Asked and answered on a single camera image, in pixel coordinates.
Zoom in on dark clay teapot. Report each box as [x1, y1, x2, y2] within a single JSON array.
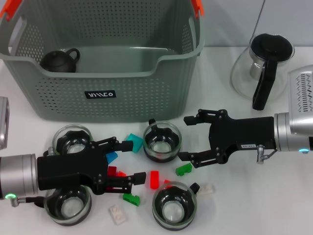
[[40, 48, 81, 73]]

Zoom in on grey-green perforated storage bin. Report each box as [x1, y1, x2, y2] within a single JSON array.
[[0, 0, 205, 123]]

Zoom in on green toy block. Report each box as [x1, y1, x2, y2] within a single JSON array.
[[175, 163, 193, 176], [122, 193, 141, 207]]

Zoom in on orange bin handle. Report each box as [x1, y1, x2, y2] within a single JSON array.
[[191, 0, 205, 20], [0, 0, 20, 21]]

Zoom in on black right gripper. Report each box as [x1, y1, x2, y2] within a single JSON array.
[[178, 108, 276, 170]]

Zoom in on teal square toy block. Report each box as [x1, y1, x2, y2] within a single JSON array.
[[126, 133, 144, 154]]

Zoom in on glass teapot with black handle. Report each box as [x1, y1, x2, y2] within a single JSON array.
[[230, 33, 295, 111]]

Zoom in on blue square toy block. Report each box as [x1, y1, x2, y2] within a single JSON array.
[[106, 151, 118, 164]]

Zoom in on white toy block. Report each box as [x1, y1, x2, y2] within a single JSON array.
[[108, 204, 129, 225], [198, 183, 217, 195]]

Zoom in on right gripper cable silver plug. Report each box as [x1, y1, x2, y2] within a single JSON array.
[[256, 144, 278, 164]]

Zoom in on bright red long toy block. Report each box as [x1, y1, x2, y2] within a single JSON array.
[[149, 170, 159, 189]]

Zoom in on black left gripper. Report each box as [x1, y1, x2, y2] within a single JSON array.
[[36, 136, 147, 195]]

